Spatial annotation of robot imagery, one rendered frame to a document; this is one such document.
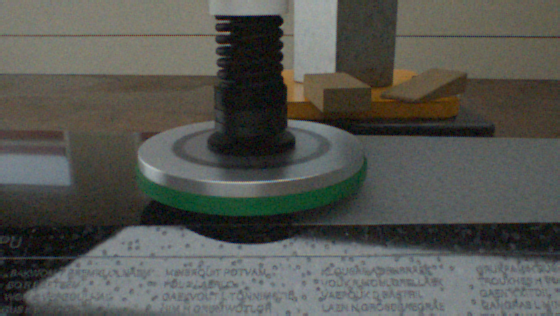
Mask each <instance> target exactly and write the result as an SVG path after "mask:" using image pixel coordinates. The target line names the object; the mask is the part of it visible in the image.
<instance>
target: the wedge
mask: <svg viewBox="0 0 560 316"><path fill-rule="evenodd" d="M467 74H468V73H467V72H461V71H454V70H446V69H439V68H431V69H429V70H427V71H425V72H423V73H422V74H420V75H418V76H416V77H414V78H411V79H409V80H407V81H405V82H402V83H400V84H398V85H396V86H394V87H392V88H390V89H388V90H386V91H384V92H383V93H381V96H380V97H381V98H384V99H389V100H395V101H400V102H406V103H415V104H416V103H424V102H428V101H433V100H437V99H442V98H445V97H450V96H454V95H459V94H462V93H465V92H466V83H467Z"/></svg>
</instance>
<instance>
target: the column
mask: <svg viewBox="0 0 560 316"><path fill-rule="evenodd" d="M397 1H398V0H294V40H295V51H294V79H295V81H297V82H301V83H303V75H304V74H318V73H346V74H347V75H349V76H351V77H353V78H355V79H357V80H360V81H361V82H363V83H365V84H367V85H368V86H370V87H377V86H384V85H391V84H393V77H394V61H395V46H396V31H397V16H398V10H397Z"/></svg>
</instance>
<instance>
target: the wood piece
mask: <svg viewBox="0 0 560 316"><path fill-rule="evenodd" d="M303 95H304V96H305V97H306V98H307V99H308V100H310V101H311V102H313V103H314V104H315V105H316V106H317V107H318V109H319V110H320V111H321V112H322V113H338V112H362V111H370V105H371V87H370V86H368V85H367V84H365V83H363V82H361V81H360V80H357V79H355V78H353V77H351V76H349V75H347V74H346V73H318V74H304V75H303Z"/></svg>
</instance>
